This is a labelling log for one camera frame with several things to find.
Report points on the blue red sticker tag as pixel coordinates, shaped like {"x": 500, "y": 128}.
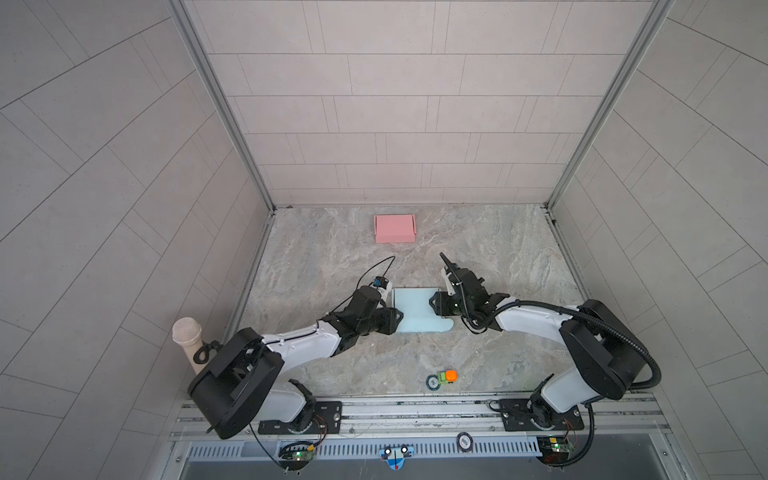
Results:
{"x": 395, "y": 456}

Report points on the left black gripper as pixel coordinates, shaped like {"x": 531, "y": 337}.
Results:
{"x": 388, "y": 318}

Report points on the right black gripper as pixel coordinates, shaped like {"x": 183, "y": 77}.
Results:
{"x": 439, "y": 300}

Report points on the right green circuit board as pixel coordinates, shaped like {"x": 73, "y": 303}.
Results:
{"x": 554, "y": 449}

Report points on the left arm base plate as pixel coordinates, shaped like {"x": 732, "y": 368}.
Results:
{"x": 323, "y": 417}

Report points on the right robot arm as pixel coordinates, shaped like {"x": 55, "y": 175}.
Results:
{"x": 608, "y": 359}

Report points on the light blue paper box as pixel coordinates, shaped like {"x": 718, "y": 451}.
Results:
{"x": 418, "y": 314}

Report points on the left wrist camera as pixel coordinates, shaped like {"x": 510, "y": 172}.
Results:
{"x": 382, "y": 284}

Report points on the pink paper box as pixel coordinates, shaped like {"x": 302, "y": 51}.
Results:
{"x": 395, "y": 229}

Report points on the orange green small toy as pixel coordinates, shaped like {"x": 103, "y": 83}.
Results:
{"x": 447, "y": 376}

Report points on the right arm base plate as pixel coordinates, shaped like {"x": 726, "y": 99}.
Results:
{"x": 524, "y": 415}

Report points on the left green circuit board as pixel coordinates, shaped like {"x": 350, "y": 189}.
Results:
{"x": 296, "y": 456}

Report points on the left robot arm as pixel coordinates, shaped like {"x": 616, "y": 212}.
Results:
{"x": 247, "y": 379}

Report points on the aluminium rail frame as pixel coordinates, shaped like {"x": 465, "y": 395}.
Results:
{"x": 390, "y": 416}

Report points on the green circuit board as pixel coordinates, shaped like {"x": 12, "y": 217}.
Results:
{"x": 296, "y": 456}
{"x": 554, "y": 449}

